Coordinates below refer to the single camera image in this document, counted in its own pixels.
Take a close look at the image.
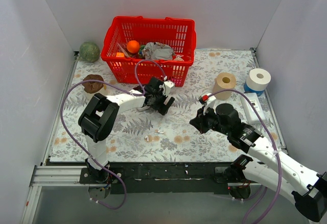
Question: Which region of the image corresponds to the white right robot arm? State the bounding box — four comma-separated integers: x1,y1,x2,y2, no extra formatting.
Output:
190,104,326,222

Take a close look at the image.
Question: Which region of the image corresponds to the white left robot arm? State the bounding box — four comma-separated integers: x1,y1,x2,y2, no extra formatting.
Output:
78,77,175,183

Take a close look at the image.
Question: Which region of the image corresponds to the crumpled silver foil bag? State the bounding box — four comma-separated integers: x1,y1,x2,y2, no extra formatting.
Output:
142,42,175,60

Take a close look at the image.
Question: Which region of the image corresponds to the white rectangular box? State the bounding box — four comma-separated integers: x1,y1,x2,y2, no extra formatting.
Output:
241,93,266,125

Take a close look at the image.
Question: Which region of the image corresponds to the beige paper roll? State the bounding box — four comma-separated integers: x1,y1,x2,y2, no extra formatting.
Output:
213,72,237,100

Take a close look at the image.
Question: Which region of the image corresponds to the blue tape roll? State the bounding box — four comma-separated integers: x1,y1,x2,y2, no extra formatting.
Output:
243,83,264,96

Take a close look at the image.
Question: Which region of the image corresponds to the orange fruit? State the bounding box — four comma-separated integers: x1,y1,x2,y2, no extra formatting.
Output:
126,40,140,54

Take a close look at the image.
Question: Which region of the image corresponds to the floral patterned table mat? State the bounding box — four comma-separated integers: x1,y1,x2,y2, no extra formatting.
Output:
50,49,286,163

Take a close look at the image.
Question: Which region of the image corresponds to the red plastic shopping basket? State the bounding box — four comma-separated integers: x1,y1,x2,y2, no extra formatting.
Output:
101,16,196,87

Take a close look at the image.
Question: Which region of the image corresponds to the brown topped paper roll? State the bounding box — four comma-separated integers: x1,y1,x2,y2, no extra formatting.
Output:
82,74,108,101

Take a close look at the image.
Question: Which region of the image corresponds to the white toilet paper roll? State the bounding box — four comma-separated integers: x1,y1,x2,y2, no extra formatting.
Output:
246,68,271,91

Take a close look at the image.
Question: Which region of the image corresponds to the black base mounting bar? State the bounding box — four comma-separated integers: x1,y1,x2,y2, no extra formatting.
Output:
79,162,252,198

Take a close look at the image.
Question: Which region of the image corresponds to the green textured ball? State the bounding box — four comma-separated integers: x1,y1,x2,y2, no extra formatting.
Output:
79,42,101,63

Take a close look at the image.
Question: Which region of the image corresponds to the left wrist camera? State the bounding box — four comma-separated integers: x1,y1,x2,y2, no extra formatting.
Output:
161,80,175,96

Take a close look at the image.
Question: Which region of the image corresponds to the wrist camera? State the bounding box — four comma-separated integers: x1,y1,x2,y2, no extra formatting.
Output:
199,93,216,115
161,80,175,96

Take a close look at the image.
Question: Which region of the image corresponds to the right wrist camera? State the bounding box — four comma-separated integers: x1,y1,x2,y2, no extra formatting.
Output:
199,93,216,115

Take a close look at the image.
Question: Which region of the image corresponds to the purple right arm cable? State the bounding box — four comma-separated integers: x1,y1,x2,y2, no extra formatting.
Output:
209,89,283,224

